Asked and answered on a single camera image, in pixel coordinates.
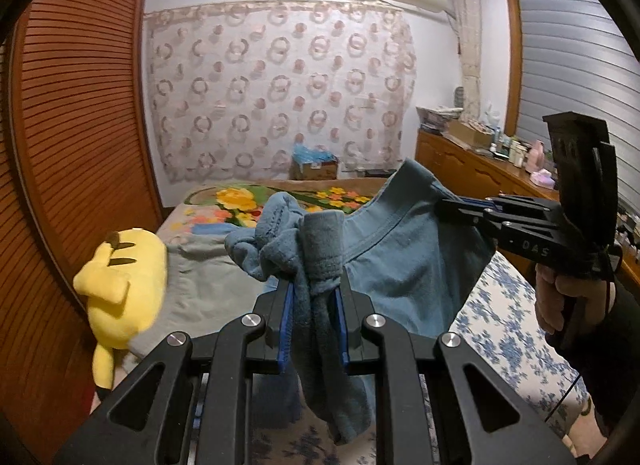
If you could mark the pink bottle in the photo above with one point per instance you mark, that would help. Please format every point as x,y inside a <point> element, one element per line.
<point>537,154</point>

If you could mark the blue floral bedsheet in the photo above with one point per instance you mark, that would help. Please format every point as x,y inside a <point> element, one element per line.
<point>500,325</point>

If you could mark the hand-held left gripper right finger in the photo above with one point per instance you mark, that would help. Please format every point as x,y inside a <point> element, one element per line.
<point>341,330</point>

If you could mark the teal blue t-shirt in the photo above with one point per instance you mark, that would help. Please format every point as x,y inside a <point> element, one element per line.
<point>410,265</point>

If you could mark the person's right hand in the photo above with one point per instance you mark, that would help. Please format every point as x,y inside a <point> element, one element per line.
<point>547,300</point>

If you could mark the wooden louvred door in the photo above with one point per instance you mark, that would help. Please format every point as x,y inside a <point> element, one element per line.
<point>75,145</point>

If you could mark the yellow plush toy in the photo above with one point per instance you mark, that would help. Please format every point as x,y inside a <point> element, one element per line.
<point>125,295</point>

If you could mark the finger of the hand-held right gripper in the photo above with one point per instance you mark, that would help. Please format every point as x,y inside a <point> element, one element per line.
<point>530,245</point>
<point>520,205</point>

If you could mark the open flat cardboard box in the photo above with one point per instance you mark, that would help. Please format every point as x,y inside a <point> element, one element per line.
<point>467,134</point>

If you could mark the grey-green garment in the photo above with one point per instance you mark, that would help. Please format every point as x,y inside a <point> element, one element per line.
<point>210,285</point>

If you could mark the small cardboard box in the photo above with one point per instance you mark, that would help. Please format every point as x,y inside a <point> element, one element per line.
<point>315,171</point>

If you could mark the person's right forearm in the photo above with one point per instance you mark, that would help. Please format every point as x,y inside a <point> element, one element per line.
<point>615,355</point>

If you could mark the cream lace curtain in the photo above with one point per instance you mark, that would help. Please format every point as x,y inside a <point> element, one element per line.
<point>467,45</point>

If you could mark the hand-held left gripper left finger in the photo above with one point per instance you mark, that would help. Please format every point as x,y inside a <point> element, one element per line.
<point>286,330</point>

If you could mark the stack of papers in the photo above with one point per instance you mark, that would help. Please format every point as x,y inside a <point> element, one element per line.
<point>437,117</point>

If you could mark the yellow flower print blanket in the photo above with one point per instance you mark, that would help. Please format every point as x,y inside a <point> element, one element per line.
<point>235,197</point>

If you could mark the blue plastic bag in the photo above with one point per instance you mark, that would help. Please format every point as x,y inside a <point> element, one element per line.
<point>312,152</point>

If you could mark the pink tissue pack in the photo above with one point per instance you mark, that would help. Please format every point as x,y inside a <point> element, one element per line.
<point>544,178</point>

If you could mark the wooden sideboard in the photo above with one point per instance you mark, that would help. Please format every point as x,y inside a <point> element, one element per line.
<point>450,160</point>

